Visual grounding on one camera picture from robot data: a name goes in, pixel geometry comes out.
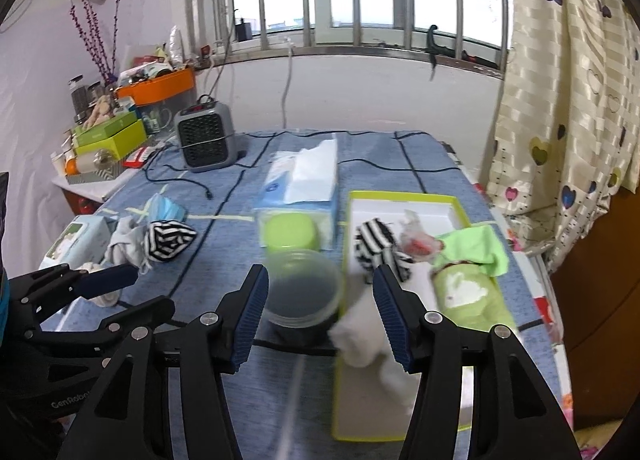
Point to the black white striped sock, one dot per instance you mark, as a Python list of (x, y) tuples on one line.
[(375, 245)]

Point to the green rimmed white tray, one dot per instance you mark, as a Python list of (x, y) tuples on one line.
[(362, 410)]

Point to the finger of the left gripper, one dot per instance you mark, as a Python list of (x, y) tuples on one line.
[(137, 322), (51, 289)]

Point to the orange storage bin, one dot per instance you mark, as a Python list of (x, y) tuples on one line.
[(159, 88)]

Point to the pink patterned sock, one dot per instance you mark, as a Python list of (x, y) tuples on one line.
[(415, 241)]

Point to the beige bandage sock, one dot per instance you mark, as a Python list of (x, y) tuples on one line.
[(107, 294)]

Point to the grey sock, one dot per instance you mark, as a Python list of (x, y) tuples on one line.
[(126, 246)]

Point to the lime green sock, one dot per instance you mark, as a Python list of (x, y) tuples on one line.
[(477, 245)]

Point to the heart pattern cream curtain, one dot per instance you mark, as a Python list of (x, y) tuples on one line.
[(567, 128)]

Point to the white side table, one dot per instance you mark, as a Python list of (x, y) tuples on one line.
[(102, 179)]

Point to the clear cup black lid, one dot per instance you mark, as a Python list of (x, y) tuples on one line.
[(305, 289)]

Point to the wet wipes pack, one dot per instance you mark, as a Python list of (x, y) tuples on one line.
[(84, 240)]

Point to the green gift boxes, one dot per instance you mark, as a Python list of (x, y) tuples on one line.
[(121, 135)]

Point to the blue face mask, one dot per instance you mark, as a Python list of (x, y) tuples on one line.
[(161, 209)]

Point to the green rabbit towel roll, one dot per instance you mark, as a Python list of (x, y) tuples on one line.
[(470, 299)]

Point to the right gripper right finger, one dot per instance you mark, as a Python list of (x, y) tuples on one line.
[(515, 414)]

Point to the lime green round container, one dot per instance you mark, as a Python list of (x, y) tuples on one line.
[(290, 231)]

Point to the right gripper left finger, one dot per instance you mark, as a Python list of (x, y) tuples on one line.
[(126, 415)]

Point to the purple flower branches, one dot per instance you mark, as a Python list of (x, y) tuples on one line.
[(90, 33)]

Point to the grey space heater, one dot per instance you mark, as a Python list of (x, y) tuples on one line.
[(206, 135)]

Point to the tissue pack blue white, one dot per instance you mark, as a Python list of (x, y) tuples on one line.
[(303, 181)]

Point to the metal window frame bars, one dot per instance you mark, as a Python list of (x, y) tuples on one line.
[(473, 34)]

